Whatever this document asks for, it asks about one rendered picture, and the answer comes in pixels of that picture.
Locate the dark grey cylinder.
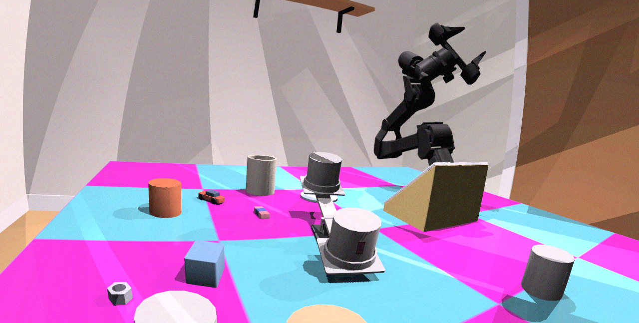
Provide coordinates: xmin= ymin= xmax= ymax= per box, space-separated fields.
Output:
xmin=521 ymin=244 xmax=575 ymax=301
xmin=306 ymin=152 xmax=342 ymax=187
xmin=327 ymin=207 xmax=382 ymax=262

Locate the grey hex nut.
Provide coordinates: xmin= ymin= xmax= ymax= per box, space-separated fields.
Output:
xmin=107 ymin=282 xmax=133 ymax=305

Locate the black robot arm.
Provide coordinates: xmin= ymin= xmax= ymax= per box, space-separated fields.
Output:
xmin=374 ymin=51 xmax=455 ymax=166

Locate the orange-brown cylinder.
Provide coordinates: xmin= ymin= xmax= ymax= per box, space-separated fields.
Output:
xmin=148 ymin=178 xmax=182 ymax=218

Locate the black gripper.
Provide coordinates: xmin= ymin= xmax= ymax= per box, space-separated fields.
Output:
xmin=428 ymin=23 xmax=486 ymax=85

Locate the grey open cylinder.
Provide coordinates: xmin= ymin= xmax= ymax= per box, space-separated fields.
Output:
xmin=246 ymin=155 xmax=277 ymax=196

